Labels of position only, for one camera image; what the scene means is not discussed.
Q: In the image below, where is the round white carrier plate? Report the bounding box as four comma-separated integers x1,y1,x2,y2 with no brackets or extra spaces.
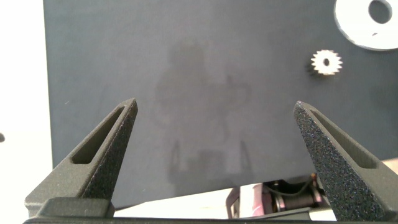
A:
334,0,398,52

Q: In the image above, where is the small steel planetary gear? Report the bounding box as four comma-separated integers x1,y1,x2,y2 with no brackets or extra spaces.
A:
306,49,344,77

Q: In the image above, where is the dark grey work mat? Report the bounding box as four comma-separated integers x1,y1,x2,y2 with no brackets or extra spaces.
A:
42,0,398,209

